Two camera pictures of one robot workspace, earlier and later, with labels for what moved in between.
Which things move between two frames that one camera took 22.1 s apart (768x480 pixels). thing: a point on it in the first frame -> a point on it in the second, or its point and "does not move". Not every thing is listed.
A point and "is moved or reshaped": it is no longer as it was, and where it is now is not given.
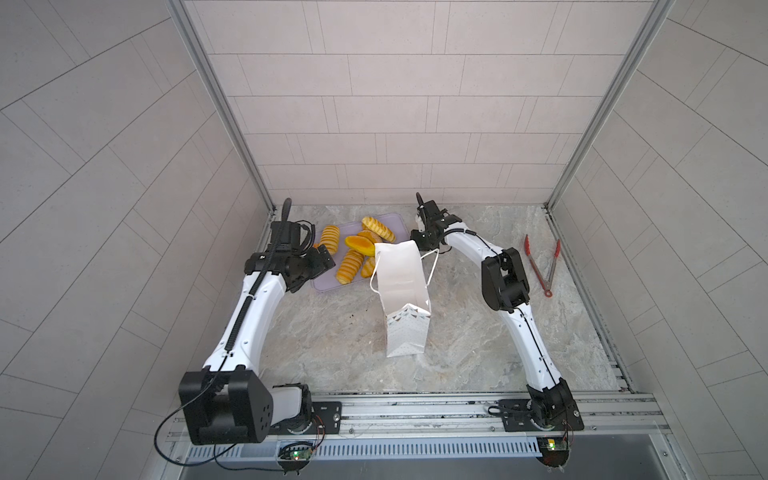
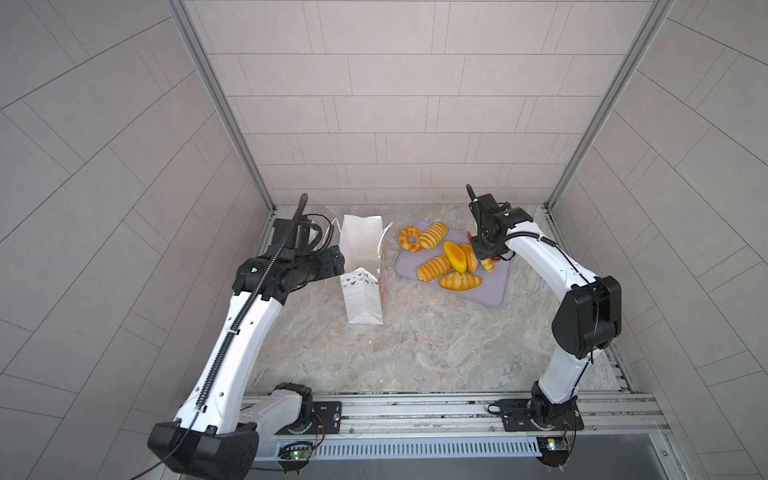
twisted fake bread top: (376, 226) is moved or reshaped
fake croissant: (368, 266) -> (459, 281)
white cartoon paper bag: (405, 296) -> (364, 268)
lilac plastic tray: (329, 279) -> (444, 258)
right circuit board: (554, 450) does not move
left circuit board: (301, 454) does not move
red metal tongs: (527, 246) is moved or reshaped
